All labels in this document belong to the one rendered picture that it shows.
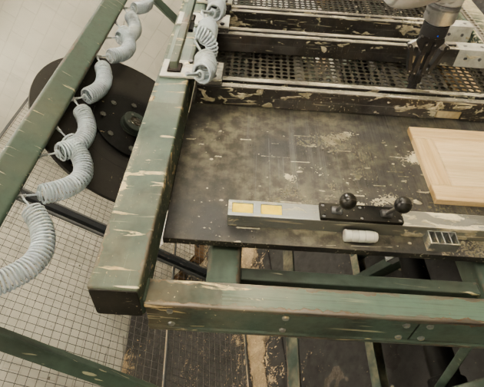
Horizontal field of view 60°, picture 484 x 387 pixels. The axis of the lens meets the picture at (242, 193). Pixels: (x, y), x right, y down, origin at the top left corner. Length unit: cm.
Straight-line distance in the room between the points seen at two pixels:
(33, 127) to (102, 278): 81
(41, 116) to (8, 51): 559
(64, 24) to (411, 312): 629
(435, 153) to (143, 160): 83
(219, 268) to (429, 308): 45
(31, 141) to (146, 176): 58
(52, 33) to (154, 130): 576
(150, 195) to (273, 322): 38
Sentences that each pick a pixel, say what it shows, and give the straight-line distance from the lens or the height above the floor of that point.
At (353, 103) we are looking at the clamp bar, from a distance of 142.
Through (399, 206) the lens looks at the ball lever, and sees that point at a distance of 96.
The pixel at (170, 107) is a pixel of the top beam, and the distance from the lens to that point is 122.
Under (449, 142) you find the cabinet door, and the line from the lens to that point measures 143.
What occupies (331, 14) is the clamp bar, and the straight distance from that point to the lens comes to 193.
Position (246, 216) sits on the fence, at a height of 165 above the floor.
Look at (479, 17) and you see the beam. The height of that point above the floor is 84.
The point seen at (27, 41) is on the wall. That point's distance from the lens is 701.
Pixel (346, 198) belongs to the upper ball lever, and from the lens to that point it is 92.
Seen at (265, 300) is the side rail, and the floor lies 162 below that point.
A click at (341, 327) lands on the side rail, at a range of 93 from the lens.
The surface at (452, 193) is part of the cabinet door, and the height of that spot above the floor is 119.
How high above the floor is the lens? 210
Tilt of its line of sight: 25 degrees down
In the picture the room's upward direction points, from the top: 61 degrees counter-clockwise
